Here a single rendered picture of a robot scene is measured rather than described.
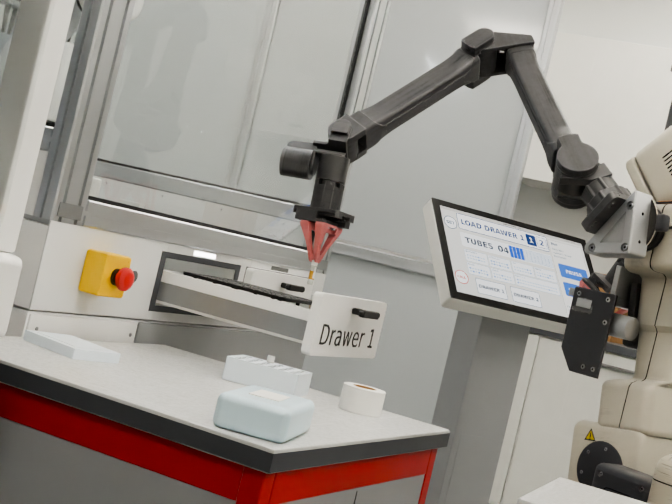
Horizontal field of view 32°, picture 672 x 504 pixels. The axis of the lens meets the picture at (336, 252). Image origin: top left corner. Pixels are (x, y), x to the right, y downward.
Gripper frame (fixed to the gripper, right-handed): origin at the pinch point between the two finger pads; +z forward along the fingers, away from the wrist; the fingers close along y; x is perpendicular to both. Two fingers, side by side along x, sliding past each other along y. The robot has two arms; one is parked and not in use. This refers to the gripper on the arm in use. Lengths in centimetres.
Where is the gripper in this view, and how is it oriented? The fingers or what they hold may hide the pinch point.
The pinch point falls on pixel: (315, 258)
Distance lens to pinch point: 217.8
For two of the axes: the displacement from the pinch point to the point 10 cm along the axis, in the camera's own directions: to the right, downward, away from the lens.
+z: -1.9, 9.8, -0.7
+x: 5.2, 1.6, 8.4
